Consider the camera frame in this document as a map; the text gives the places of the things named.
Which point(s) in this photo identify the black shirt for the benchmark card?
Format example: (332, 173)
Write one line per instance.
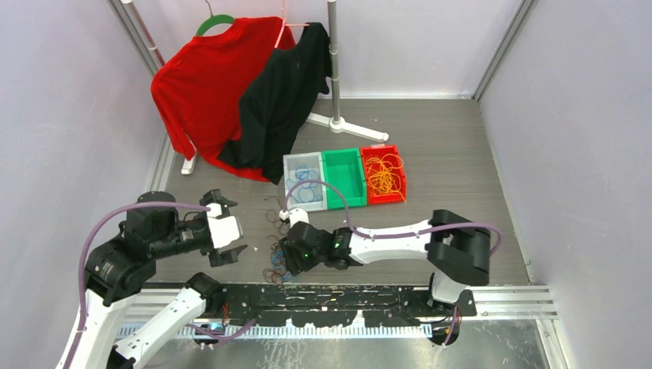
(278, 102)

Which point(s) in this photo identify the green plastic bin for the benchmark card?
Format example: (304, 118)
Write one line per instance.
(343, 169)

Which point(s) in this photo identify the red plastic bin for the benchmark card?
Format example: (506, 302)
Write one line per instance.
(384, 174)

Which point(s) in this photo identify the white plastic bin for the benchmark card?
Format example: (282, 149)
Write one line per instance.
(298, 169)

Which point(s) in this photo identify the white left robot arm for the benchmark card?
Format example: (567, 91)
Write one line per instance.
(111, 275)

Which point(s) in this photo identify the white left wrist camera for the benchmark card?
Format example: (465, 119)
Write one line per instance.
(223, 227)

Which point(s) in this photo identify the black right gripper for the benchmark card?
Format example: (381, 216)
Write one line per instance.
(294, 262)

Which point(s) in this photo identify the white clothes rack stand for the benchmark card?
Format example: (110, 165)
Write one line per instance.
(337, 123)

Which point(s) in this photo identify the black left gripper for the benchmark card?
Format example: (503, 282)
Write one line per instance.
(217, 257)

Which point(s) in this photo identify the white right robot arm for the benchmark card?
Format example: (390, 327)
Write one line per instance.
(459, 249)

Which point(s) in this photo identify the red shirt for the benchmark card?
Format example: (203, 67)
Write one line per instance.
(197, 91)

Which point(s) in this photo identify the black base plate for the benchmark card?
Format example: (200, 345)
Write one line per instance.
(337, 305)

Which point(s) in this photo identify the pink clothes hanger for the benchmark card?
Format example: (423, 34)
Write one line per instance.
(285, 25)

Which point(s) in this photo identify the green clothes hanger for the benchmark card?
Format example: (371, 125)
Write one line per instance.
(213, 20)

